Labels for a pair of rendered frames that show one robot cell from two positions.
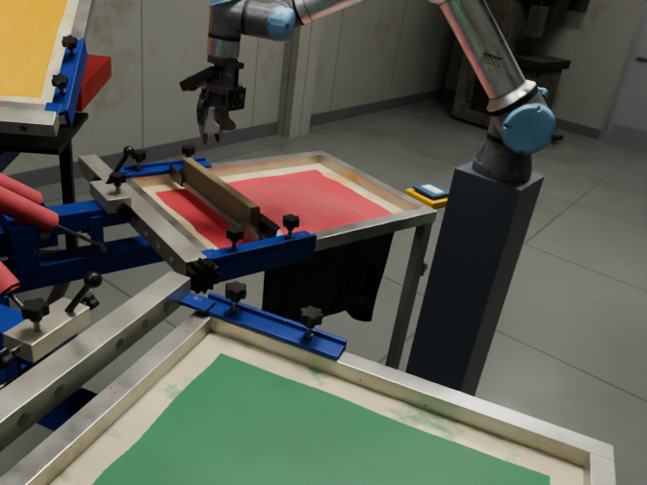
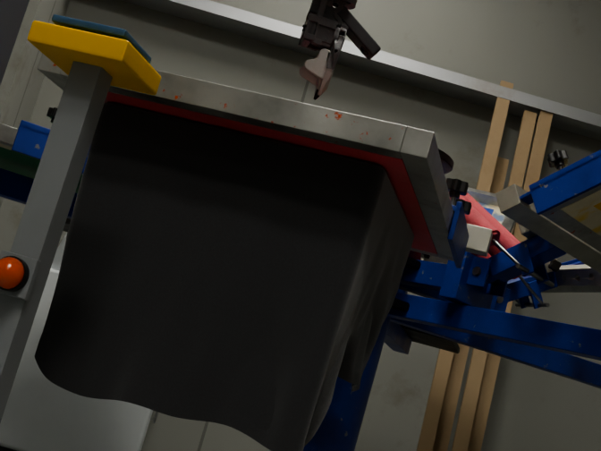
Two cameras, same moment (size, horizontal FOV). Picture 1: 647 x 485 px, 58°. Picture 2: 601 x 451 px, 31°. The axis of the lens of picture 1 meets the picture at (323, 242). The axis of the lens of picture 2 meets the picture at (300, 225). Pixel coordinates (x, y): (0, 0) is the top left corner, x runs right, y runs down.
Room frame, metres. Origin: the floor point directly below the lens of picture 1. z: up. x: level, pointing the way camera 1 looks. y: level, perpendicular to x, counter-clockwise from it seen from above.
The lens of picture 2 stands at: (3.19, -0.85, 0.61)
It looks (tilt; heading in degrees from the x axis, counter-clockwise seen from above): 9 degrees up; 146
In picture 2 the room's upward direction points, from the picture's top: 16 degrees clockwise
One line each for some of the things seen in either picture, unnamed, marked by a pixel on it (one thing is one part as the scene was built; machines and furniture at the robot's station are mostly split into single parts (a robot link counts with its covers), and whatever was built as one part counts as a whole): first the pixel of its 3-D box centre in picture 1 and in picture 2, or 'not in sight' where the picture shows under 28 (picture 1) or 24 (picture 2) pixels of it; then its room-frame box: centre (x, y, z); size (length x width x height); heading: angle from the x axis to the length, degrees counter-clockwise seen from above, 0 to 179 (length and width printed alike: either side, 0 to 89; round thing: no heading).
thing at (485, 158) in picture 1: (505, 154); not in sight; (1.48, -0.43, 1.25); 0.15 x 0.15 x 0.10
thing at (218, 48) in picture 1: (223, 48); not in sight; (1.42, 0.30, 1.42); 0.08 x 0.08 x 0.05
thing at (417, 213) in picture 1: (278, 198); (283, 171); (1.63, 0.15, 0.97); 0.79 x 0.58 x 0.04; 132
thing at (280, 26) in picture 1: (270, 21); not in sight; (1.43, 0.20, 1.50); 0.11 x 0.11 x 0.08; 84
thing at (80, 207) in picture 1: (88, 215); not in sight; (1.25, 0.57, 1.02); 0.17 x 0.06 x 0.05; 132
